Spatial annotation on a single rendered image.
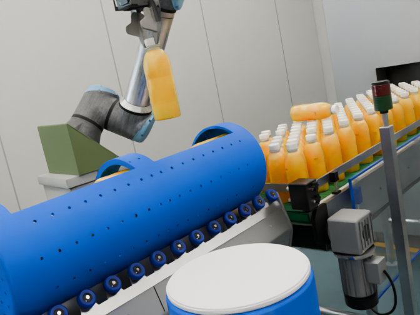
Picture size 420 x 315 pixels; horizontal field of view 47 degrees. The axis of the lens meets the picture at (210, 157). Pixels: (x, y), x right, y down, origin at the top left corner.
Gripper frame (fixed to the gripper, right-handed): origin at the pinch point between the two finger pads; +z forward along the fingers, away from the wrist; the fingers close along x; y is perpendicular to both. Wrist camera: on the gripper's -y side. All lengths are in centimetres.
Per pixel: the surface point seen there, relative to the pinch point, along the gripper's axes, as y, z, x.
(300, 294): 23, 52, 50
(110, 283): 27, 56, -2
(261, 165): -33, 42, 2
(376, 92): -75, 27, 24
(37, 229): 42, 37, 0
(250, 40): -367, -30, -247
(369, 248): -56, 77, 22
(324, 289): -148, 145, -60
